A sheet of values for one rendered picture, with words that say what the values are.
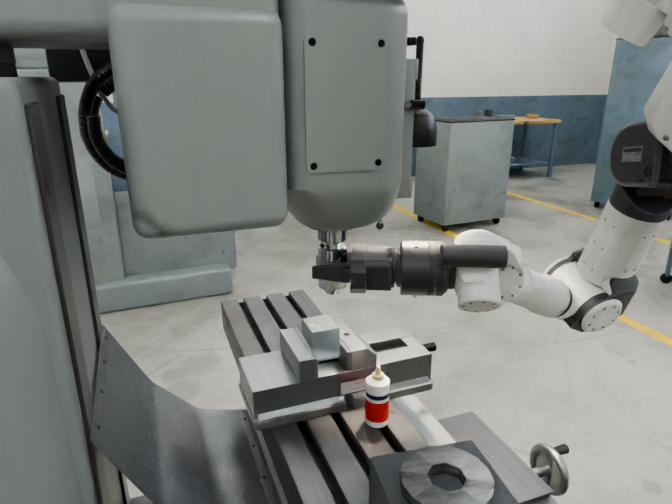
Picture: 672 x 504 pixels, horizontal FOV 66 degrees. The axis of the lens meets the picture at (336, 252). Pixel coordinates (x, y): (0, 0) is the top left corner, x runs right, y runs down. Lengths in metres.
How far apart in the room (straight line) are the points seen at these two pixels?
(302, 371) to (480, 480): 0.43
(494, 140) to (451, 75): 3.19
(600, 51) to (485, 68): 2.31
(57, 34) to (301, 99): 0.27
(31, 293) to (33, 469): 0.20
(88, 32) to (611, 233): 0.80
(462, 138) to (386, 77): 4.58
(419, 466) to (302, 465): 0.33
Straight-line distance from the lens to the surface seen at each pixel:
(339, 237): 0.80
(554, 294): 0.96
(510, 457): 1.24
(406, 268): 0.80
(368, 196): 0.73
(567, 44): 9.95
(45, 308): 0.63
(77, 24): 0.63
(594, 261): 0.99
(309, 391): 0.94
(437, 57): 8.46
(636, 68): 6.79
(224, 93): 0.63
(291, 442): 0.90
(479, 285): 0.81
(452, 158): 5.24
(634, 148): 0.89
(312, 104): 0.67
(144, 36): 0.62
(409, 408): 1.17
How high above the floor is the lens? 1.53
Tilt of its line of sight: 19 degrees down
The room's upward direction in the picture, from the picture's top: straight up
